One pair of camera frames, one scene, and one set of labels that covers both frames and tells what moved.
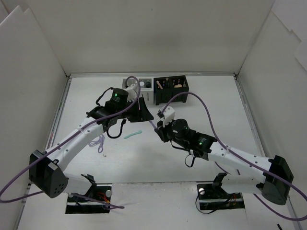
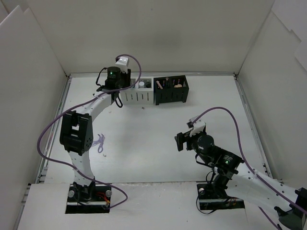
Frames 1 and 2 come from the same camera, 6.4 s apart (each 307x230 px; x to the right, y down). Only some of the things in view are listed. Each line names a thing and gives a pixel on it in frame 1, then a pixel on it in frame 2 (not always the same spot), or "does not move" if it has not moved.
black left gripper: x=135 y=114 to x=128 y=75
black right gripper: x=160 y=132 to x=189 y=141
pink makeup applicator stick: x=159 y=85 does not move
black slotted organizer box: x=166 y=88 does not move
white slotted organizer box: x=146 y=86 does not move
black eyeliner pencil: x=167 y=82 does not move
